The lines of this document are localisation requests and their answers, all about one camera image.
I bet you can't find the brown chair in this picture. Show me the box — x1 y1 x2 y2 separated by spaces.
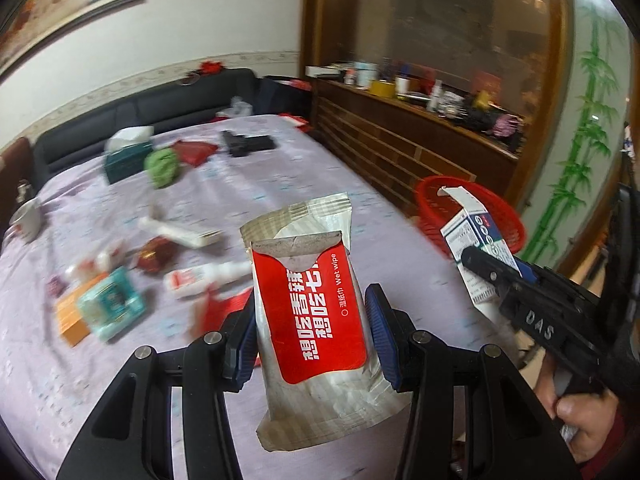
0 136 36 231

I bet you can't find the white and red small packet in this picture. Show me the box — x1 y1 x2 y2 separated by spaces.
67 240 126 281

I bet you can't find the red paper envelope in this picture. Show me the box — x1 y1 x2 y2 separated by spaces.
192 285 256 336

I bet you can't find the blue and white carton box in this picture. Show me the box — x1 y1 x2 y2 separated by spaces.
440 186 523 318

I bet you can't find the white tube with red label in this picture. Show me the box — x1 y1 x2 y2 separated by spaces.
164 260 251 301

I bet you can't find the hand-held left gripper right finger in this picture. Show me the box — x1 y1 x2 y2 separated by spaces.
364 284 583 480

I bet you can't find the person's right forearm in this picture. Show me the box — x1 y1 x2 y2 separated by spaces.
582 405 637 480

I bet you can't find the framed wall painting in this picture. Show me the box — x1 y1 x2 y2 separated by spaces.
0 0 151 78

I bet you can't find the person's right hand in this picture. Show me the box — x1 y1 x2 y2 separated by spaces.
555 389 626 463

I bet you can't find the green tissue box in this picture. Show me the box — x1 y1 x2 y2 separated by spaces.
104 126 155 185

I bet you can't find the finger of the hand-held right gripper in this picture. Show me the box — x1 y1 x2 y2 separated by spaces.
515 259 551 284
460 246 524 302

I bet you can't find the dark red snack wrapper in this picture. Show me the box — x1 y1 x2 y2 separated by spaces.
136 236 176 275

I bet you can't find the teal and white box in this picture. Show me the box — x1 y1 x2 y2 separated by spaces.
76 266 147 343

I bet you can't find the wood framed glass partition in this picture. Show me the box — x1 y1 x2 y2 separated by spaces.
300 0 576 271

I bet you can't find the wooden low cabinet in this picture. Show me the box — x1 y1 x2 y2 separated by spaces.
310 77 521 221

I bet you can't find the long white carton box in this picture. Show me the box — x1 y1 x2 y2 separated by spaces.
137 216 223 248

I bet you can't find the pink bundle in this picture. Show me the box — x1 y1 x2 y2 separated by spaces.
492 115 521 138

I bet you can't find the black leather sofa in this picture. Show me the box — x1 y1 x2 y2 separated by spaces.
32 67 311 181

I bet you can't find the red flat packet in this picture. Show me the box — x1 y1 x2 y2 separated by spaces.
172 140 220 167

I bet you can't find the red plastic basket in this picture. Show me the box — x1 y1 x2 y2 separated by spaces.
414 176 527 261

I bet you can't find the orange box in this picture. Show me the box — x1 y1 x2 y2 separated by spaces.
55 274 108 348

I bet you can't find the white mug with red print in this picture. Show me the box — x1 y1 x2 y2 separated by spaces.
9 197 43 241

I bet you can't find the green crumpled paper ball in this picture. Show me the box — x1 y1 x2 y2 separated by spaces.
144 147 182 190

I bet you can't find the red and silver wet wipe packet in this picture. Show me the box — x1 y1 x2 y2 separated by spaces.
240 191 413 452

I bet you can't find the clear plastic bag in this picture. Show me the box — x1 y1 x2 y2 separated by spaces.
215 96 251 117

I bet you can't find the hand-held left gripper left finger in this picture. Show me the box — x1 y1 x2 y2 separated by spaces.
56 305 258 480

